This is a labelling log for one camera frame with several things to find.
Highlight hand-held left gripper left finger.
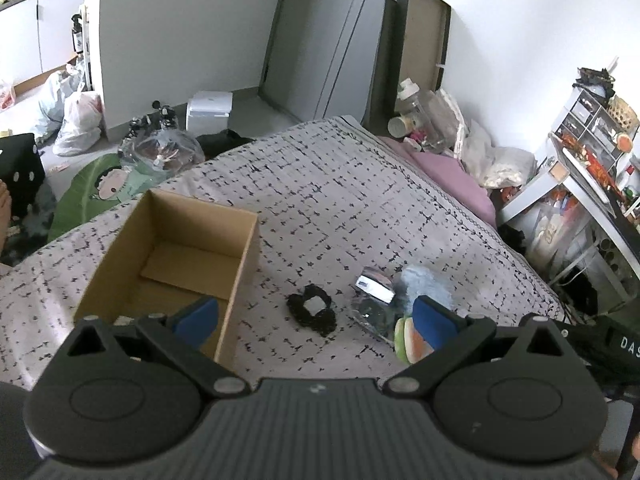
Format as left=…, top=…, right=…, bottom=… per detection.
left=62, top=296, right=251, bottom=401

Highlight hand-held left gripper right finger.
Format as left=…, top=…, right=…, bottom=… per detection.
left=385, top=296, right=576, bottom=401

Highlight light blue fluffy toy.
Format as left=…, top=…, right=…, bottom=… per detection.
left=392, top=264, right=455, bottom=318

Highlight brown cardboard box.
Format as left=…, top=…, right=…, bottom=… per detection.
left=74, top=189, right=261, bottom=363

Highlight clear plastic packet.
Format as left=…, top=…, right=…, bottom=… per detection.
left=350, top=266, right=401, bottom=343

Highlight black crochet scrunchie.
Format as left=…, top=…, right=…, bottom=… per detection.
left=286, top=283, right=337, bottom=339

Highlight white black-patterned blanket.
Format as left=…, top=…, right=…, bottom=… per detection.
left=0, top=115, right=566, bottom=401

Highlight pink pillow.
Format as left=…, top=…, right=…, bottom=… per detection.
left=377, top=135, right=499, bottom=228

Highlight white desk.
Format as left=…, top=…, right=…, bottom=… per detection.
left=497, top=132, right=640, bottom=311

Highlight green cartoon cushion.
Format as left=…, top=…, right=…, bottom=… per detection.
left=47, top=154, right=151, bottom=243

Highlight clear plastic bag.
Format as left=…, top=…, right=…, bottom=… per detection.
left=118, top=129, right=206, bottom=177

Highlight crumpled white plastic bags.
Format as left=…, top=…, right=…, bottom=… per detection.
left=460, top=120, right=538, bottom=188

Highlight red printed package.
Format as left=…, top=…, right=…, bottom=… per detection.
left=559, top=132, right=617, bottom=187

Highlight paper cup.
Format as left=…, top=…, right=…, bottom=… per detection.
left=387, top=115, right=416, bottom=138

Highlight white plastic bin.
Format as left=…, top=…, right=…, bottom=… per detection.
left=185, top=90, right=235, bottom=134

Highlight clear plastic jar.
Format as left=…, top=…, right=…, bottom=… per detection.
left=397, top=78, right=438, bottom=133

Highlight white plastic bag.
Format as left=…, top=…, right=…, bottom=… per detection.
left=52, top=91, right=106, bottom=157

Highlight black polka dot stool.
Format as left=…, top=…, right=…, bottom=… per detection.
left=0, top=133, right=47, bottom=220

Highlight grey drawer organiser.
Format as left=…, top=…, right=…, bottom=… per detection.
left=552, top=82, right=628, bottom=161

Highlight wicker basket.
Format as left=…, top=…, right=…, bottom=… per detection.
left=606, top=95, right=640, bottom=132

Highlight dark flat board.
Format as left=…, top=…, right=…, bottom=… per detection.
left=361, top=0, right=408, bottom=133

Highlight pale blue plastic bag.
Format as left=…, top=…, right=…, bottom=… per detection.
left=32, top=67, right=86, bottom=141

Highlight brown cardboard board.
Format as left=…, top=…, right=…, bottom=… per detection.
left=395, top=0, right=452, bottom=117

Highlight black spray bottle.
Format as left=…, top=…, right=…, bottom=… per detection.
left=71, top=14, right=87, bottom=57

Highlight white kitchen cabinet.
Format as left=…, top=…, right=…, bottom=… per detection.
left=0, top=0, right=93, bottom=91

